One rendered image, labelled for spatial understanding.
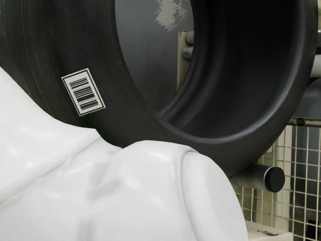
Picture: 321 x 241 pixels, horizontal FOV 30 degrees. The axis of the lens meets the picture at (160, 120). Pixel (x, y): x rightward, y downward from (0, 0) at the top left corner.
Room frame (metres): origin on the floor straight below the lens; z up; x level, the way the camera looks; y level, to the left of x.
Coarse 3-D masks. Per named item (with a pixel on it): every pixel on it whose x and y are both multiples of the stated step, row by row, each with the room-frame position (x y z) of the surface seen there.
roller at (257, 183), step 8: (248, 168) 1.05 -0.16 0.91; (256, 168) 1.03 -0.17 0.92; (264, 168) 1.02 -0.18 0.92; (272, 168) 1.01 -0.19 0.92; (280, 168) 1.02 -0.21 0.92; (232, 176) 1.07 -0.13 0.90; (240, 176) 1.05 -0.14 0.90; (248, 176) 1.04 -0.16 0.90; (256, 176) 1.02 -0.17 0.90; (264, 176) 1.01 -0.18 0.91; (272, 176) 1.01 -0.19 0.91; (280, 176) 1.02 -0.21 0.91; (232, 184) 1.09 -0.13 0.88; (240, 184) 1.06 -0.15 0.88; (248, 184) 1.04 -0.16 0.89; (256, 184) 1.03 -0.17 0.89; (264, 184) 1.01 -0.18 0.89; (272, 184) 1.01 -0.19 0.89; (280, 184) 1.02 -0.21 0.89
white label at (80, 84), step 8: (80, 72) 0.80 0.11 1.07; (88, 72) 0.80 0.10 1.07; (64, 80) 0.81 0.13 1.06; (72, 80) 0.81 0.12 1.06; (80, 80) 0.81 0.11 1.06; (88, 80) 0.81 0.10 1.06; (72, 88) 0.81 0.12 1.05; (80, 88) 0.81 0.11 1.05; (88, 88) 0.81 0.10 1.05; (96, 88) 0.81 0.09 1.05; (72, 96) 0.82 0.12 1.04; (80, 96) 0.82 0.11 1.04; (88, 96) 0.82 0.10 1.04; (96, 96) 0.81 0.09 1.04; (80, 104) 0.82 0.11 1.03; (88, 104) 0.82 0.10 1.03; (96, 104) 0.82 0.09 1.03; (104, 104) 0.82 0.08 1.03; (80, 112) 0.83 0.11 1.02; (88, 112) 0.82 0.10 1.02
